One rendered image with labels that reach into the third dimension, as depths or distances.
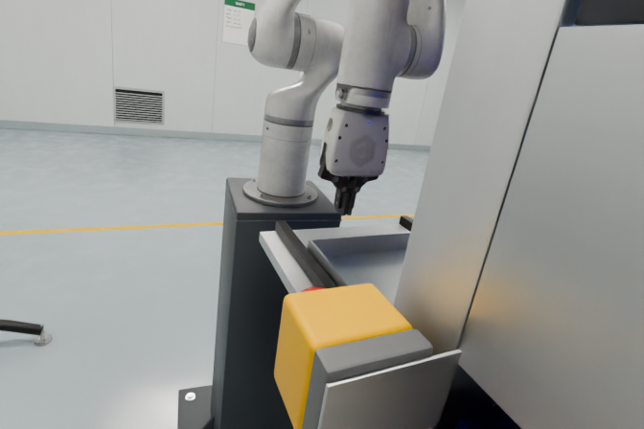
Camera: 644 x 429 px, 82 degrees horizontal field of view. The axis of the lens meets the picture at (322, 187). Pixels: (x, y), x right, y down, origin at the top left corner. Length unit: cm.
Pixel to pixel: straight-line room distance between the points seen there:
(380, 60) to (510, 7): 32
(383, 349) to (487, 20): 19
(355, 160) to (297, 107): 32
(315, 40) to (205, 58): 463
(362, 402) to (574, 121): 18
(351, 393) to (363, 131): 40
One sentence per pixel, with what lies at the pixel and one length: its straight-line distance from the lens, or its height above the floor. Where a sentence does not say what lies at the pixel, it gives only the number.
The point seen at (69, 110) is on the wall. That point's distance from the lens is 553.
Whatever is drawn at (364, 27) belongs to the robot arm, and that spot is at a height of 124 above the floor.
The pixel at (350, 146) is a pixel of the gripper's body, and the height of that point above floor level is 107.
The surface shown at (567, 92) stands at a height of 118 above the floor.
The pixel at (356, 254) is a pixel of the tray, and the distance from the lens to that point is 65.
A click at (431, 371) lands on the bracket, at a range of 25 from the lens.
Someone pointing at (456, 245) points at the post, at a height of 108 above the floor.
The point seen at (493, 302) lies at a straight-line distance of 23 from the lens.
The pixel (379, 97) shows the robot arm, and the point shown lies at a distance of 54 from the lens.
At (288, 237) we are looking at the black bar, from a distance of 63.
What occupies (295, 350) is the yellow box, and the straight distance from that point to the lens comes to 25.
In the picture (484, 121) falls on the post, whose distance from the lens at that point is 23.
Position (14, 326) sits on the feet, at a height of 10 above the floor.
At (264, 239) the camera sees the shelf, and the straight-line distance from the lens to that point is 66.
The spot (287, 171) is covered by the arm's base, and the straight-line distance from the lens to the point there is 87.
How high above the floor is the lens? 118
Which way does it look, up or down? 18 degrees down
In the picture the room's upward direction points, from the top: 9 degrees clockwise
